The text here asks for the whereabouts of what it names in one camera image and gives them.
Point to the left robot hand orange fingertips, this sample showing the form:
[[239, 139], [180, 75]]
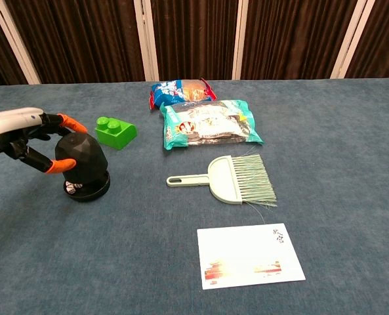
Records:
[[13, 119]]

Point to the black round cup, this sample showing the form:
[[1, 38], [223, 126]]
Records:
[[86, 154]]

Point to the black round tray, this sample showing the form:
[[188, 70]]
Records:
[[95, 192]]

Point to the white hand brush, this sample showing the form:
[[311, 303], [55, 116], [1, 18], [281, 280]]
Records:
[[223, 180]]

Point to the green building block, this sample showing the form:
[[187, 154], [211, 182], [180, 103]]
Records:
[[115, 134]]

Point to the blue bread snack packet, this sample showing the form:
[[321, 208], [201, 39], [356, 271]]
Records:
[[177, 92]]

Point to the teal snack bag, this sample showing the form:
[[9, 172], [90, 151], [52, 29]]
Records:
[[210, 126]]

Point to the white postcard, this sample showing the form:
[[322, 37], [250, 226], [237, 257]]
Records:
[[243, 252]]

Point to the blue felt table cover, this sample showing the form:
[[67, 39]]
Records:
[[328, 180]]

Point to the white frame post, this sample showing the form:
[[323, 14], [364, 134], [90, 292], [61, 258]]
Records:
[[352, 39], [13, 39], [146, 39], [240, 39]]

